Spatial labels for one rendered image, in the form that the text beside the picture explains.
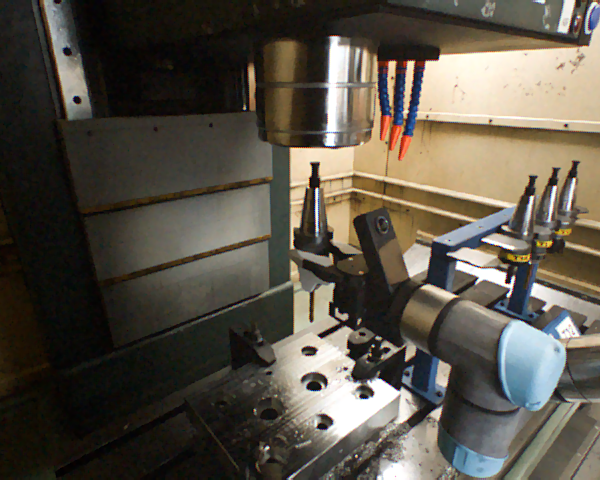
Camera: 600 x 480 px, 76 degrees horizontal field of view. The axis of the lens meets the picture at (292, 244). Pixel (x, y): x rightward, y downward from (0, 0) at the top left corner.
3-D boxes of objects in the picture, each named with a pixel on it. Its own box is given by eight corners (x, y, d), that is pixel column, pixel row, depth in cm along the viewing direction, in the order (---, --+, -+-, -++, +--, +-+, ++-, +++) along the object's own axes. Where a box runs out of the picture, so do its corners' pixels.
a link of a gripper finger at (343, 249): (314, 268, 66) (344, 293, 58) (315, 236, 63) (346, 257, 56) (330, 264, 67) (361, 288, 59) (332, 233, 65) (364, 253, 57)
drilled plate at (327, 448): (397, 415, 68) (401, 393, 66) (262, 525, 51) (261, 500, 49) (310, 350, 84) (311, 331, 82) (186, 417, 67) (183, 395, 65)
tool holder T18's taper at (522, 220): (517, 223, 75) (525, 190, 73) (539, 230, 72) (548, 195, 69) (502, 227, 73) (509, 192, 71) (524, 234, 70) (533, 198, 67)
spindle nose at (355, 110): (302, 131, 64) (303, 50, 60) (392, 139, 55) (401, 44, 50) (232, 141, 53) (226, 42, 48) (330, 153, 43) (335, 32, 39)
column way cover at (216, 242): (275, 289, 117) (272, 110, 97) (111, 353, 89) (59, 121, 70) (266, 283, 121) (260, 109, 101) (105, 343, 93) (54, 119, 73)
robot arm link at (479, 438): (527, 443, 48) (550, 374, 44) (482, 499, 42) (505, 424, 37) (467, 405, 54) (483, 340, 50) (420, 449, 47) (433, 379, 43)
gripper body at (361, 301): (323, 313, 56) (391, 356, 47) (325, 260, 53) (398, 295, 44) (358, 296, 60) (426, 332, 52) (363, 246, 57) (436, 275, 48)
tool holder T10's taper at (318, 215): (310, 222, 62) (311, 181, 59) (333, 228, 59) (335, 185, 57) (293, 230, 59) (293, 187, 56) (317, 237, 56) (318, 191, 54)
